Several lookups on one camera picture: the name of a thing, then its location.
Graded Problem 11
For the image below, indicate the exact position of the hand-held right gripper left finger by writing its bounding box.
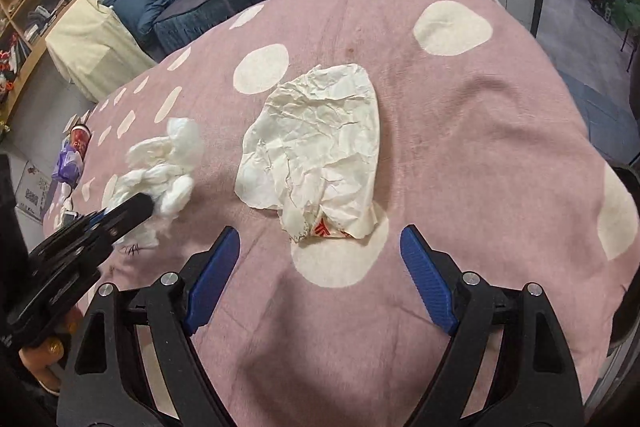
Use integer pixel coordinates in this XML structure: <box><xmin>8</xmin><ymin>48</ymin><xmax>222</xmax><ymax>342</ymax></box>
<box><xmin>56</xmin><ymin>226</ymin><xmax>242</xmax><ymax>427</ymax></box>

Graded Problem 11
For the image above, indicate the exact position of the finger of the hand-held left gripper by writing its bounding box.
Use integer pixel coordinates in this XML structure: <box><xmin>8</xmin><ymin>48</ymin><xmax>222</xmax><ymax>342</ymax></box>
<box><xmin>82</xmin><ymin>193</ymin><xmax>156</xmax><ymax>253</ymax></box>

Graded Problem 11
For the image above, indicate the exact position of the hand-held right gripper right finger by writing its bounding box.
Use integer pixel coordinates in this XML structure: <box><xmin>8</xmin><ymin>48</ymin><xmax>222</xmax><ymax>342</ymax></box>
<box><xmin>399</xmin><ymin>224</ymin><xmax>585</xmax><ymax>427</ymax></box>

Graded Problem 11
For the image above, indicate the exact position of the white tissue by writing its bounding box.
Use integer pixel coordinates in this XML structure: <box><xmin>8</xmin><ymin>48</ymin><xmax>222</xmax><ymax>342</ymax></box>
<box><xmin>111</xmin><ymin>117</ymin><xmax>206</xmax><ymax>249</ymax></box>

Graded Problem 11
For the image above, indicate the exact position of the cream paper wrapper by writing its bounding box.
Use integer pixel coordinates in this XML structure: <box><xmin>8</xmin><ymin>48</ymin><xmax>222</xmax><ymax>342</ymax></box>
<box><xmin>235</xmin><ymin>63</ymin><xmax>380</xmax><ymax>244</ymax></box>

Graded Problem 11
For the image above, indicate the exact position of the person's left hand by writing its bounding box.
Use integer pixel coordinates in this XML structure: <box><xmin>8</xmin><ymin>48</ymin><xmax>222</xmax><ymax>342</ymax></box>
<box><xmin>19</xmin><ymin>336</ymin><xmax>67</xmax><ymax>395</ymax></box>

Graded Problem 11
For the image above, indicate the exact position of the purple plastic packet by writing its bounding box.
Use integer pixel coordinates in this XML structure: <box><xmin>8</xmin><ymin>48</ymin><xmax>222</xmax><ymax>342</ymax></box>
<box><xmin>52</xmin><ymin>144</ymin><xmax>85</xmax><ymax>184</ymax></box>

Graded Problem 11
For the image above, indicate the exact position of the red drink can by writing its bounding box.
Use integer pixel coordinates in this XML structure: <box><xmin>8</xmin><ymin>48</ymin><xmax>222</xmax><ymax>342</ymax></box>
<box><xmin>70</xmin><ymin>124</ymin><xmax>92</xmax><ymax>156</ymax></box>

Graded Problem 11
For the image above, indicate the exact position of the floor sign board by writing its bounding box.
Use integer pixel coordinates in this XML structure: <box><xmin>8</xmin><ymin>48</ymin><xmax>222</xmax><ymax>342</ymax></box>
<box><xmin>15</xmin><ymin>161</ymin><xmax>54</xmax><ymax>224</ymax></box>

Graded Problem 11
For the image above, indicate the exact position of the pink polka-dot blanket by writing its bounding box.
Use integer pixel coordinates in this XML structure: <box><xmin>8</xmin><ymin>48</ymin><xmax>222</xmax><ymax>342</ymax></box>
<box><xmin>42</xmin><ymin>0</ymin><xmax>640</xmax><ymax>427</ymax></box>

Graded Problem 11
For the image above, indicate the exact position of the cream covered table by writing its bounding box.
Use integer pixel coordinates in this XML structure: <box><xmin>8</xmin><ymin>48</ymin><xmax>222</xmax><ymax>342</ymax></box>
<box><xmin>45</xmin><ymin>0</ymin><xmax>159</xmax><ymax>104</ymax></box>

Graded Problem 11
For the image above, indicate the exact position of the blue cloth pile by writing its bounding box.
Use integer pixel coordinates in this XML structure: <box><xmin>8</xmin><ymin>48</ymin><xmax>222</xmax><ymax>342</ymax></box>
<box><xmin>102</xmin><ymin>0</ymin><xmax>174</xmax><ymax>44</ymax></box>

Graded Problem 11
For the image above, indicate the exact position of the green potted plant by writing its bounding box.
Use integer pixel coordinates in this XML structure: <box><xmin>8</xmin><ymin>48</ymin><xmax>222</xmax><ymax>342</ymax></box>
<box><xmin>612</xmin><ymin>0</ymin><xmax>640</xmax><ymax>34</ymax></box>

